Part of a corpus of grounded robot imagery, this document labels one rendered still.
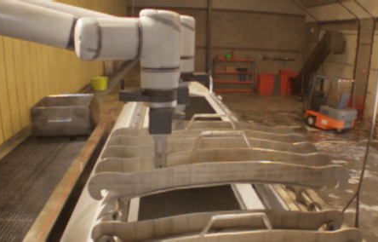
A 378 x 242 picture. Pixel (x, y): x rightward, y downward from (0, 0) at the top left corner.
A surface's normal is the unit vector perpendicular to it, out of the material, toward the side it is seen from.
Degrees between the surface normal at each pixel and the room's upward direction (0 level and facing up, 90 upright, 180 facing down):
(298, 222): 90
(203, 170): 90
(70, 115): 90
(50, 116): 89
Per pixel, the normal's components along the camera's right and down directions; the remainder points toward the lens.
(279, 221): 0.10, 0.27
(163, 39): 0.40, 0.25
